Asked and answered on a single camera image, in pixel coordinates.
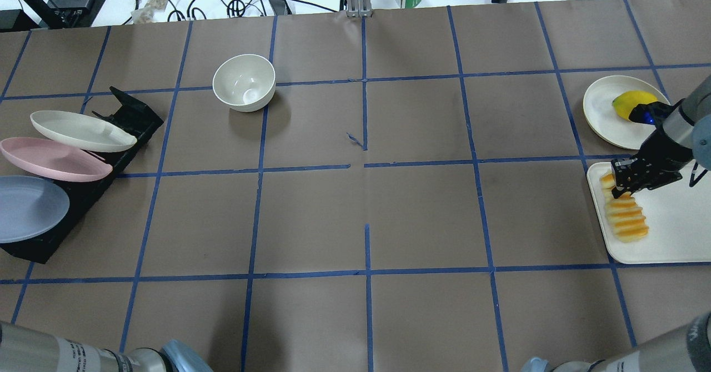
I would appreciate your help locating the snack bag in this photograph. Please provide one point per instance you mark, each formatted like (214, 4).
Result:
(146, 13)

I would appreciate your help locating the cream ceramic bowl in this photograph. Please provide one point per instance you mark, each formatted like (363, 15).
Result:
(245, 83)

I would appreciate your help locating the pink plate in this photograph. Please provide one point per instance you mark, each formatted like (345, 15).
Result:
(54, 160)

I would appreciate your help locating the black plate rack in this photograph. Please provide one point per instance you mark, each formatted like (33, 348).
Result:
(134, 117)

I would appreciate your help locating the yellow lemon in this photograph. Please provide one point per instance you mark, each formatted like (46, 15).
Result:
(632, 106)

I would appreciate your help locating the blue plate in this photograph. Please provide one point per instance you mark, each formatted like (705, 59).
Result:
(30, 206)

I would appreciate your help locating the cream tray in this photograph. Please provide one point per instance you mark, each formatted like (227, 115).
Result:
(678, 217)

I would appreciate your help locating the cream round plate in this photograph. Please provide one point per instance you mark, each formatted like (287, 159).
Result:
(605, 121)

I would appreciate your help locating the striped bread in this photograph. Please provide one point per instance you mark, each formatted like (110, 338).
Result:
(624, 215)

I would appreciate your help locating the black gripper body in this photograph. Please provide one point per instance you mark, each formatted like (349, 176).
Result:
(662, 152)

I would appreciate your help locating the cream plate in rack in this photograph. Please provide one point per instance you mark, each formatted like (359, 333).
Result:
(82, 131)

